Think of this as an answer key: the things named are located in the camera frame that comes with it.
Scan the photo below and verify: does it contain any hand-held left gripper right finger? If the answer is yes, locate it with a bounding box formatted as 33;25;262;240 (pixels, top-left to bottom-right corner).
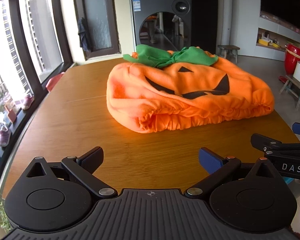
185;147;278;198

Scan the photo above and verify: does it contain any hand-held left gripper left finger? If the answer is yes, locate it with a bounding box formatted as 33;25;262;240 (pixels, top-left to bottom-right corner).
25;146;118;198

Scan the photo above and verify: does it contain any orange pumpkin costume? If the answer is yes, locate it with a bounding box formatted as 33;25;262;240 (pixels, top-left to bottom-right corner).
106;44;275;134

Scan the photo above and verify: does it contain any wooden bench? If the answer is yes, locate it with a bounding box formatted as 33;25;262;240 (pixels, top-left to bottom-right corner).
279;74;300;109

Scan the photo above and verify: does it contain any red drum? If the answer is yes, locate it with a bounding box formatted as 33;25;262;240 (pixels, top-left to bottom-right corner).
284;43;300;76

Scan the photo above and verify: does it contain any pink shoe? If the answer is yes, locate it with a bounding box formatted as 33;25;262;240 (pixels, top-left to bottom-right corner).
21;93;35;110
0;123;12;147

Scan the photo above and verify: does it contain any red chair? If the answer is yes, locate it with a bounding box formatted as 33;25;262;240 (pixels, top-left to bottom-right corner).
45;72;66;92

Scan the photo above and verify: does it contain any small orange card stand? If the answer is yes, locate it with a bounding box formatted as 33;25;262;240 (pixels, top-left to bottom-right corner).
4;103;18;124

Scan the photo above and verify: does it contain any yellow toy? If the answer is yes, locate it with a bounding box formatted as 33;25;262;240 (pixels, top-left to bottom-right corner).
257;33;271;46

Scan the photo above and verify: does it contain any small wooden stool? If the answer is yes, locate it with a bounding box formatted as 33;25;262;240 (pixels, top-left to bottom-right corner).
217;45;241;64

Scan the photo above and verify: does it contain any dark hanging cloth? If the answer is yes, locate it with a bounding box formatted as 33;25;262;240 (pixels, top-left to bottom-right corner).
77;17;93;52

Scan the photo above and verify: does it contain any black television screen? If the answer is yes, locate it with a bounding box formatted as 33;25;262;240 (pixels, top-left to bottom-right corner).
260;0;300;30

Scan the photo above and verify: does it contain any dark framed window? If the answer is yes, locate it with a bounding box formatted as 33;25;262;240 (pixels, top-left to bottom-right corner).
0;0;73;155

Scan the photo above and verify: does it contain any frosted glass door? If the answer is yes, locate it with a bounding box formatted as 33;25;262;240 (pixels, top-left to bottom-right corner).
72;0;121;60

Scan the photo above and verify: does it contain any grey washing machine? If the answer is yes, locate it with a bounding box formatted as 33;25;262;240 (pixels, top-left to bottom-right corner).
131;0;192;53

